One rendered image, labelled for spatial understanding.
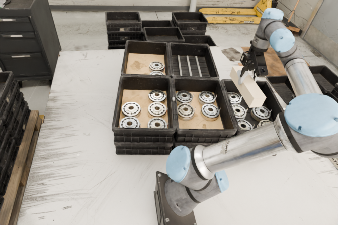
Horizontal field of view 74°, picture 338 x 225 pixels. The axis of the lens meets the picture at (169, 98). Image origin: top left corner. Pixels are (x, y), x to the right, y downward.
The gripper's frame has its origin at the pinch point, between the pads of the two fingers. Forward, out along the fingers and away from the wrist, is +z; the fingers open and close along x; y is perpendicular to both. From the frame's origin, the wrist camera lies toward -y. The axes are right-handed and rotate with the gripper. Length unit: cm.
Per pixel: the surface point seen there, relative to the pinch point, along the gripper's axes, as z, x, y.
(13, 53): 63, 157, 134
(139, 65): 26, 47, 54
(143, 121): 26, 50, 4
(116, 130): 16, 64, -8
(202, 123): 25.9, 18.0, -1.4
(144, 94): 26, 47, 25
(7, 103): 59, 142, 62
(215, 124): 25.9, 11.5, -2.9
